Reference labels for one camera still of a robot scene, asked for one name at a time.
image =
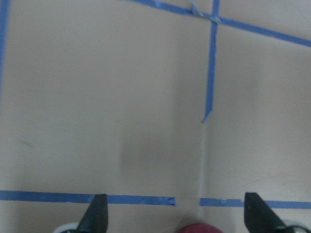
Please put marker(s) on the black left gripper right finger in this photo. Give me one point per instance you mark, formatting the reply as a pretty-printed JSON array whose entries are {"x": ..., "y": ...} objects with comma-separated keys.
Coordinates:
[{"x": 259, "y": 217}]

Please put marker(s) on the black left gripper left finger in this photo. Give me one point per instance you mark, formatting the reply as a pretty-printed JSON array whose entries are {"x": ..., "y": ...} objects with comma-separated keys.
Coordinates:
[{"x": 95, "y": 219}]

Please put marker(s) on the red apple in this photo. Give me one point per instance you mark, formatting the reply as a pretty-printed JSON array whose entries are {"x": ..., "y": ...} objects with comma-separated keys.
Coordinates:
[{"x": 199, "y": 228}]

